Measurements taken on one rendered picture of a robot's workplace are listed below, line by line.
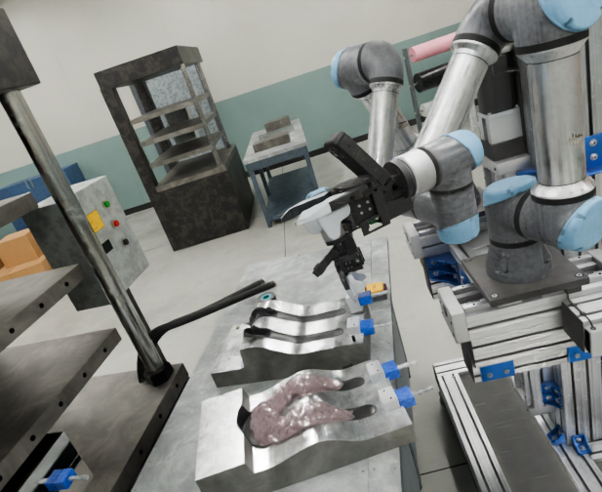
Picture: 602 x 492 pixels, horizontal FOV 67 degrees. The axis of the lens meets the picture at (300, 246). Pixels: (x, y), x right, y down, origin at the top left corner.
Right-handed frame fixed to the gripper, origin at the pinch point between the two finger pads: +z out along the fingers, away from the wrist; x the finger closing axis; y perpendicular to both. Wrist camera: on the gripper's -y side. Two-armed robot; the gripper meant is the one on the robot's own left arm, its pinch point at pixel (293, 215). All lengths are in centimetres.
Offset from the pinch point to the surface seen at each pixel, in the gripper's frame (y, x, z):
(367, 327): 49, 47, -23
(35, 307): 9, 71, 56
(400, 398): 56, 22, -15
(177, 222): 48, 471, -12
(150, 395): 55, 89, 43
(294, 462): 57, 23, 14
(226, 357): 50, 75, 16
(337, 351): 52, 49, -13
